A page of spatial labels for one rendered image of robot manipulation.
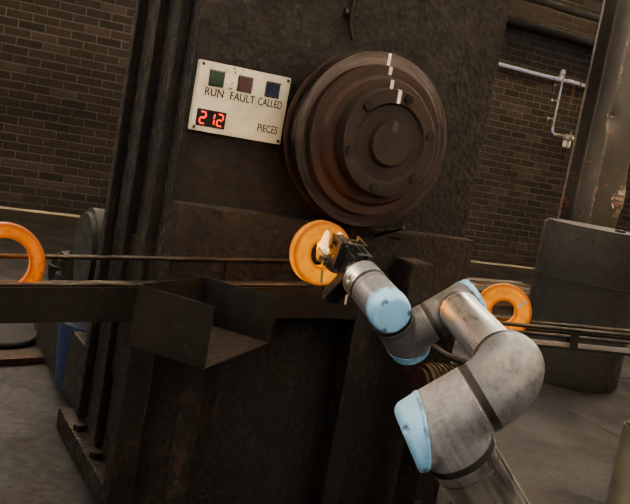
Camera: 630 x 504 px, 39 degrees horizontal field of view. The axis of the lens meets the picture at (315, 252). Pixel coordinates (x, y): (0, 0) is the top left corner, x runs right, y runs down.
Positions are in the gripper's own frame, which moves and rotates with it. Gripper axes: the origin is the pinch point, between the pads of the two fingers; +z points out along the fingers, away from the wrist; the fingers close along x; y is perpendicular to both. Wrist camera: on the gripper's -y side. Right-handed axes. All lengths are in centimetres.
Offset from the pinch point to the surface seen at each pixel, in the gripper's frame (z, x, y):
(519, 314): -2, -67, -13
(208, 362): -24.6, 31.9, -19.4
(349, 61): 30, -8, 39
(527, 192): 607, -606, -167
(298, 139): 24.2, 2.5, 18.0
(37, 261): 15, 62, -19
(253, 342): -12.7, 16.7, -21.1
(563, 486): 14, -140, -91
